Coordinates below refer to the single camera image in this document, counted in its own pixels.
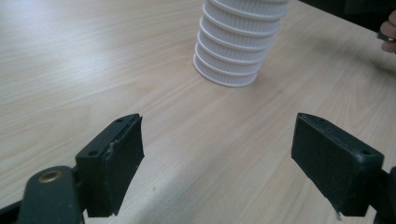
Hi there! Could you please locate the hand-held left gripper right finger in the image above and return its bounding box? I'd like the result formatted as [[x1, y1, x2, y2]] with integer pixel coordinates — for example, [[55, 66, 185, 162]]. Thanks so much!
[[290, 112, 385, 217]]

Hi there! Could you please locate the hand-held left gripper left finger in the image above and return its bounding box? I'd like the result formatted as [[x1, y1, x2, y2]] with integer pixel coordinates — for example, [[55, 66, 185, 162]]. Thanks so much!
[[75, 113, 146, 218]]

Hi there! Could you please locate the stack of white paper cups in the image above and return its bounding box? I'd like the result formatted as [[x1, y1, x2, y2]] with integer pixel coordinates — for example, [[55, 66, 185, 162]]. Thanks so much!
[[192, 0, 290, 88]]

